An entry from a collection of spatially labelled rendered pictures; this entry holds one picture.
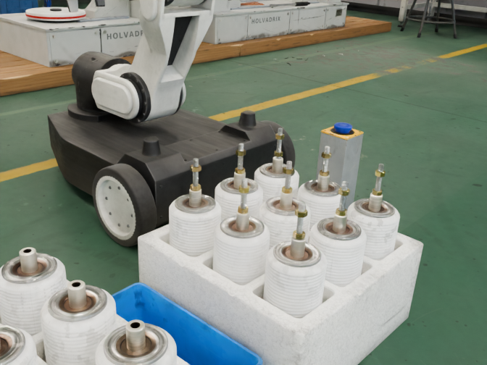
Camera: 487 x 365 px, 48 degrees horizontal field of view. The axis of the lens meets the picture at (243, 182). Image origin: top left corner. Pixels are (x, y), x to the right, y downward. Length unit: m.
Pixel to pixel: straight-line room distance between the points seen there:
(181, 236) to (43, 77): 1.90
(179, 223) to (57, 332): 0.33
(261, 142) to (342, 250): 0.68
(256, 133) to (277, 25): 2.51
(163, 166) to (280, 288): 0.56
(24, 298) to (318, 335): 0.43
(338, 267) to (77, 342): 0.44
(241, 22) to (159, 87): 2.25
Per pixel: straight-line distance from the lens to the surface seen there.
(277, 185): 1.12
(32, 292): 0.82
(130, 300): 1.03
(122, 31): 3.08
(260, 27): 3.86
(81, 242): 1.40
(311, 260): 0.85
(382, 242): 1.03
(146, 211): 1.26
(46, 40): 2.87
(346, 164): 1.23
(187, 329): 0.96
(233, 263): 0.91
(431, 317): 1.23
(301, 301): 0.86
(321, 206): 1.06
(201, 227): 0.97
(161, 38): 1.41
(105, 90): 1.60
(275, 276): 0.84
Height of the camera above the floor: 0.70
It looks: 24 degrees down
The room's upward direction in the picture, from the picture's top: 3 degrees clockwise
